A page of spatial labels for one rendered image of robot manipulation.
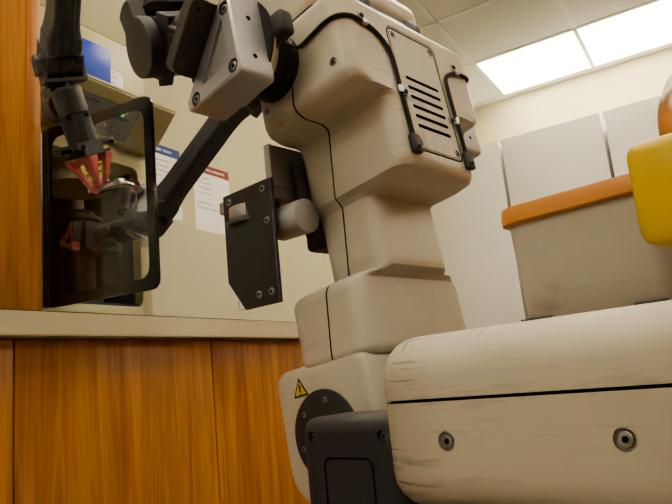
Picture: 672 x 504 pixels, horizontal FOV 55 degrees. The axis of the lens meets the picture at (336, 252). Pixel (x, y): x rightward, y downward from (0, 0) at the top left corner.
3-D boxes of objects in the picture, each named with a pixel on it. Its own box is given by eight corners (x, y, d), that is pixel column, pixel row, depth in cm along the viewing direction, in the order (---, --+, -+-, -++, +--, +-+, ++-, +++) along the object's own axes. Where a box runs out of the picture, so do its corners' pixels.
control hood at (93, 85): (35, 123, 143) (35, 81, 144) (147, 158, 170) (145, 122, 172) (68, 107, 137) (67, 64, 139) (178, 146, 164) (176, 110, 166)
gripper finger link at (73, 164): (75, 199, 125) (59, 152, 123) (100, 191, 131) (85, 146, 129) (102, 192, 122) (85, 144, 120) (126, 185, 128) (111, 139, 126)
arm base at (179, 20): (193, -5, 69) (277, 31, 78) (159, -17, 75) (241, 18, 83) (170, 72, 72) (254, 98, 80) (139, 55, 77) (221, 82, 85)
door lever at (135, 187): (105, 202, 131) (105, 189, 131) (141, 192, 127) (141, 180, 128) (85, 196, 126) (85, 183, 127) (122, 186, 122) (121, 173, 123)
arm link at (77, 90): (52, 84, 118) (82, 78, 121) (43, 90, 123) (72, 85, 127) (65, 121, 119) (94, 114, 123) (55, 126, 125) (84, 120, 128)
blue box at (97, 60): (46, 84, 146) (46, 48, 148) (84, 98, 155) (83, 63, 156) (74, 69, 141) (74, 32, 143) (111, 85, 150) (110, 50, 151)
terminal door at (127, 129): (47, 309, 135) (45, 131, 143) (161, 288, 123) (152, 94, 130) (43, 309, 134) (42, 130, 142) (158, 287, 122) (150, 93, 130)
